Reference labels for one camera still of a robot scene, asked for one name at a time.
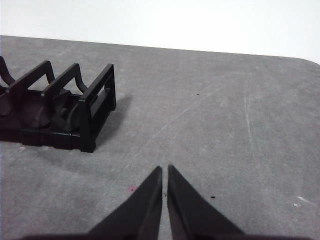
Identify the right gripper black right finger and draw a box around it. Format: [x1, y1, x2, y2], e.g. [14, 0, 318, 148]
[166, 163, 246, 238]

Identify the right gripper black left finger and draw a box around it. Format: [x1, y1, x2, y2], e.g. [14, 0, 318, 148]
[86, 165, 164, 238]

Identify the black plate rack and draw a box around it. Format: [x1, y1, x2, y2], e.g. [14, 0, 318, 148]
[0, 56, 118, 154]

